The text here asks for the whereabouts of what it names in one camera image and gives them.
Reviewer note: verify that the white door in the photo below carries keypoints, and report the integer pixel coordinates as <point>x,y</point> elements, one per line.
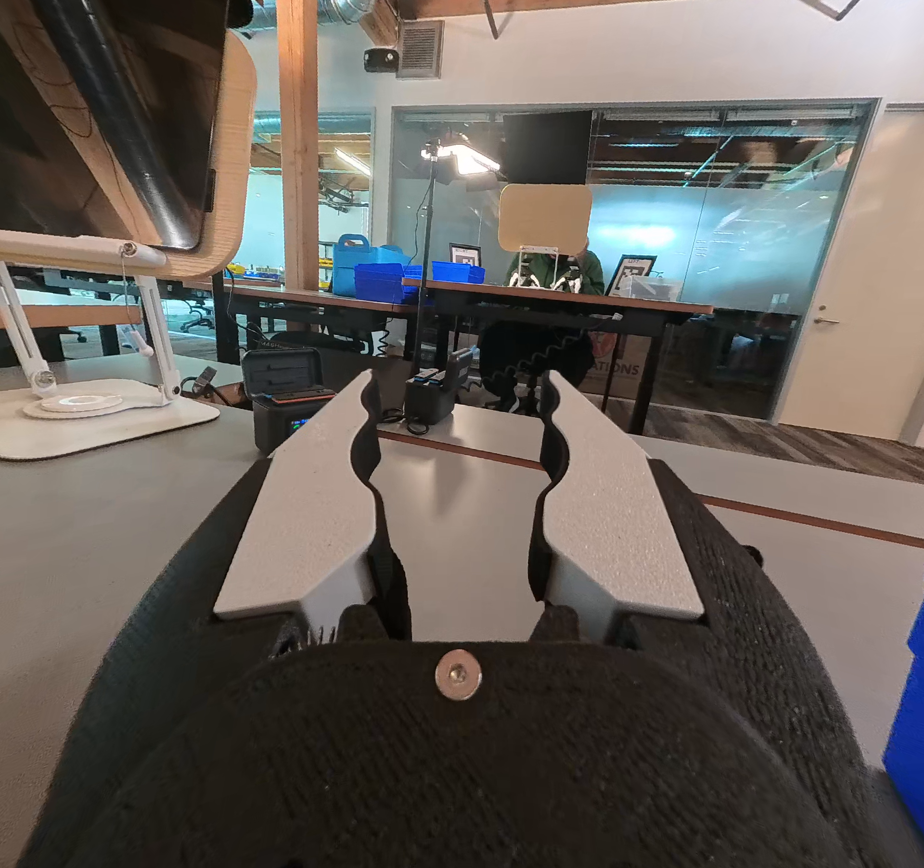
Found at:
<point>866,269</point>

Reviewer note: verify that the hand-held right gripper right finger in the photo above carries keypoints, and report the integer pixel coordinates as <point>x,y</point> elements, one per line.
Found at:
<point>621,521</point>

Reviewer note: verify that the clear plastic box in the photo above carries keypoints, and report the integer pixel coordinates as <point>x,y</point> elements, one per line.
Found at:
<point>653,289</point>

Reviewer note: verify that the small black battery charger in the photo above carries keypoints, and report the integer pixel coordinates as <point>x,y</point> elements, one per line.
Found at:
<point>433,399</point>

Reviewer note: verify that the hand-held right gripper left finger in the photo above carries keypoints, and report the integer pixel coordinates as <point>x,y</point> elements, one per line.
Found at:
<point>296,521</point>

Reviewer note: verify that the cardboard box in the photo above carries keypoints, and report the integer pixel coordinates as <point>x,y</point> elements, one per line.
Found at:
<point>613,370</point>

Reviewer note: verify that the large blue plastic bin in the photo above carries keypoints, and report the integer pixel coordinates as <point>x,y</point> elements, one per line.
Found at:
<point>909,702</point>

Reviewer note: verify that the wall vent grille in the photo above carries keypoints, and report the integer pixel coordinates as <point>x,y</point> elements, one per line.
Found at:
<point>419,49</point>

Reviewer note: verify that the light stand with lamp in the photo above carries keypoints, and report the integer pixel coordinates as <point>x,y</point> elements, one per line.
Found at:
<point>462,157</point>

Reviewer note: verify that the beige board on stand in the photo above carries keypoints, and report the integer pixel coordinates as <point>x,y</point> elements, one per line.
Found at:
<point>545,217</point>

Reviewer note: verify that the framed tag sign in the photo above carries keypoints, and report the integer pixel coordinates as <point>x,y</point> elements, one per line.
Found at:
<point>465,258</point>
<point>632,275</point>

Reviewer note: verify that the black monitor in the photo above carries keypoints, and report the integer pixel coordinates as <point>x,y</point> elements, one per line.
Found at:
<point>546,146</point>

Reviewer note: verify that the blue caddy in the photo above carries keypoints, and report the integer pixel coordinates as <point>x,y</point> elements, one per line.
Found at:
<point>354,262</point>

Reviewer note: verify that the small blue bin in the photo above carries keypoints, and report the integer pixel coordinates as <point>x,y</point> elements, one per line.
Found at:
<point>379,283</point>
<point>458,274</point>

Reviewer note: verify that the black charger case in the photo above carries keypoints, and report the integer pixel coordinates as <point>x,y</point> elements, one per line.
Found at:
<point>281,377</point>

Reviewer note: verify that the black wall camera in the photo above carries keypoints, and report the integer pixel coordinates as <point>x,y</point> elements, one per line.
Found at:
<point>381,59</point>

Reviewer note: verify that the wooden edged table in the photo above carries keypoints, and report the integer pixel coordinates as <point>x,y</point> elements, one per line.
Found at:
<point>289,296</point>
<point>541,305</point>

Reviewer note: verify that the office chair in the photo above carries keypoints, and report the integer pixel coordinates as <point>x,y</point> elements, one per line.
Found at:
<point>196,316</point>

